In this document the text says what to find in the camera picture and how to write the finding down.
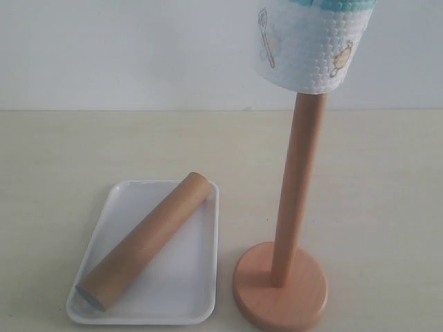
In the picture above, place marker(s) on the wooden paper towel holder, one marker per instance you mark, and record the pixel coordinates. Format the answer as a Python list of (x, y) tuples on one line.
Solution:
[(277, 285)]

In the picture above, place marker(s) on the printed white paper towel roll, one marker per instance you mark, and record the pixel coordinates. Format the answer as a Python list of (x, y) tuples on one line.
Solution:
[(307, 46)]

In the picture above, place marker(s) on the brown cardboard tube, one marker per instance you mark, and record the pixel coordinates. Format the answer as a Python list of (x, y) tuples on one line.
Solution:
[(105, 284)]

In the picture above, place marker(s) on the white rectangular plastic tray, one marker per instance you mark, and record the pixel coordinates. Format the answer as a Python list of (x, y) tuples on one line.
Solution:
[(179, 286)]

